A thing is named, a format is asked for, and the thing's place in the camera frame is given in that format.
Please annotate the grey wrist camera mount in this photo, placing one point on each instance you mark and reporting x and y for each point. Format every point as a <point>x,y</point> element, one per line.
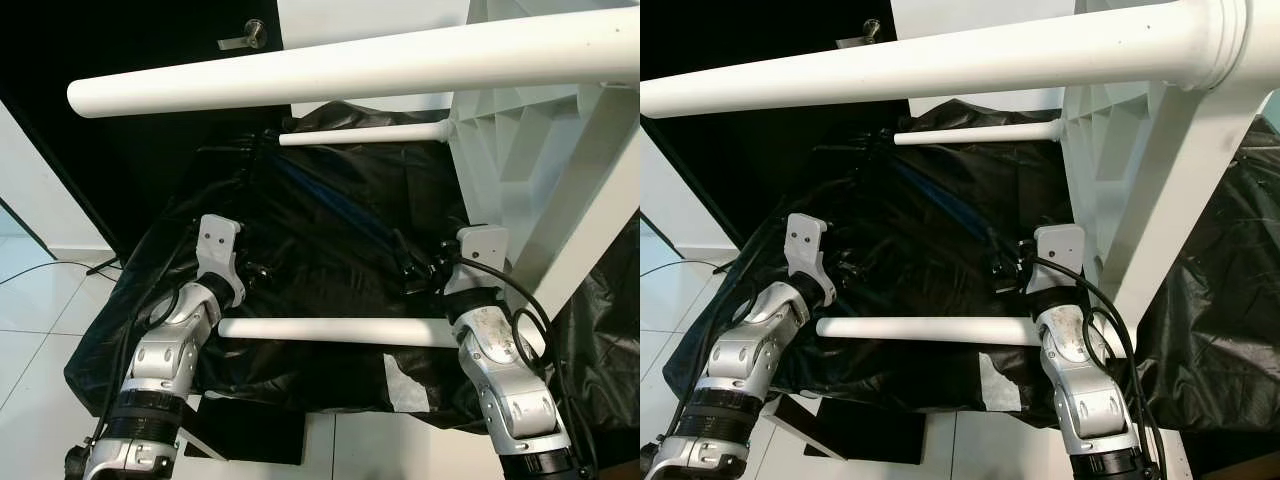
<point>218,245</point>
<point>1060,248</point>
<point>482,250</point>
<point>808,245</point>

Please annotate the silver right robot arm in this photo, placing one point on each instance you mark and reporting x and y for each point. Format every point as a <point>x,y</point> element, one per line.
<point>505,390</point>
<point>1085,390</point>

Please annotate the black door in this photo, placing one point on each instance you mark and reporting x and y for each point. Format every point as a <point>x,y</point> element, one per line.
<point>120,40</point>
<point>720,40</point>

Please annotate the black table cloth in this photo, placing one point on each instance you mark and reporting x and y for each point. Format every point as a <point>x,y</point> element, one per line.
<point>320,240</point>
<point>920,240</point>

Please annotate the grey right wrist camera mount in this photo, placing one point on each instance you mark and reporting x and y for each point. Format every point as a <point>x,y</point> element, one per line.
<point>482,250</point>
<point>1060,248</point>

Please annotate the white plastic table leg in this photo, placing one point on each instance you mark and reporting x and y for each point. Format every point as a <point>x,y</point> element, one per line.
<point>900,65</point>
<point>930,331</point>
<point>350,65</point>
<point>330,332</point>
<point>970,133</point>
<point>360,134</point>

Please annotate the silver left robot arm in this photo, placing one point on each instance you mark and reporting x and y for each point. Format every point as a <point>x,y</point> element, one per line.
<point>160,360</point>
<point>740,360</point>

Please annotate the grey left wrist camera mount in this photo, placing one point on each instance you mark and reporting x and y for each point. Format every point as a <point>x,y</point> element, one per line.
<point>218,245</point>
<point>808,245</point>

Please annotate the white plastic table top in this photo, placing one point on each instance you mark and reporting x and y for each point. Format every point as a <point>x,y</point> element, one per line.
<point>1180,200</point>
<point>590,200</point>

